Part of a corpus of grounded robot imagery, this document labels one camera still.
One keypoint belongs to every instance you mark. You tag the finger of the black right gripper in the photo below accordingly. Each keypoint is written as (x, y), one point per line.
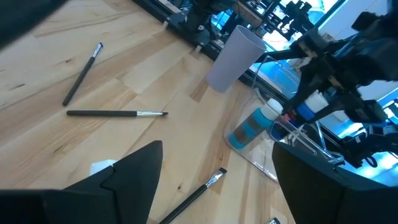
(335, 111)
(298, 91)

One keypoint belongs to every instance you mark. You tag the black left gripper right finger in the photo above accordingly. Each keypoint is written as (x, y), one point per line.
(326, 199)

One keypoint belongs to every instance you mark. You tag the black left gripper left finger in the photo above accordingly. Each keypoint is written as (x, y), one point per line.
(109, 199)

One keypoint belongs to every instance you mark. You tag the small dark blue paint bottle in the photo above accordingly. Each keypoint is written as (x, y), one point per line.
(306, 112)

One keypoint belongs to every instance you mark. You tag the small light blue paint bottle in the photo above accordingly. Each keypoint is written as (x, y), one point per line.
(248, 130)

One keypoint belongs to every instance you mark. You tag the black paint brush silver ferrule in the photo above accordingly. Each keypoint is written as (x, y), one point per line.
(102, 113)
(189, 199)
(81, 74)
(273, 221)

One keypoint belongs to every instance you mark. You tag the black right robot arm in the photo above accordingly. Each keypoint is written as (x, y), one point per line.
(379, 40)

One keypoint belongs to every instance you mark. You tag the purple plastic cup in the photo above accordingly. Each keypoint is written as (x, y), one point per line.
(233, 62)

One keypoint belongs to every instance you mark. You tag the clear plastic bin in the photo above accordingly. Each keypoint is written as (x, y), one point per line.
(264, 161)

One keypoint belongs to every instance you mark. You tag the black aluminium table frame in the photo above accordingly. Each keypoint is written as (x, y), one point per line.
(202, 34)

